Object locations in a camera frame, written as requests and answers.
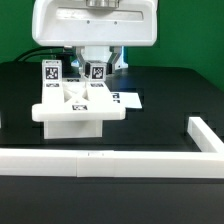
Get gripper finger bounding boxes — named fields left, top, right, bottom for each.
left=106, top=46, right=122, bottom=75
left=75, top=47, right=86, bottom=76

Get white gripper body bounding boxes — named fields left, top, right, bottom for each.
left=32, top=0, right=158, bottom=47

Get white U-shaped obstacle fence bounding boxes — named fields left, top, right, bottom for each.
left=0, top=117, right=224, bottom=179

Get white chair back frame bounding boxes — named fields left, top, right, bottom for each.
left=32, top=82, right=126, bottom=122

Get white chair seat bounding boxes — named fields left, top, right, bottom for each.
left=44, top=121, right=103, bottom=139

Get white tagged cube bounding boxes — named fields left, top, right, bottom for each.
left=42, top=60, right=62, bottom=81
left=84, top=61, right=107, bottom=81

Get black cables with connector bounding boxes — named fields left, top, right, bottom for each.
left=14, top=45, right=78, bottom=63

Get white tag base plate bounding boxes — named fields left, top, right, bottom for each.
left=112, top=92, right=142, bottom=109

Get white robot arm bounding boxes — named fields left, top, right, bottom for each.
left=32, top=0, right=158, bottom=63

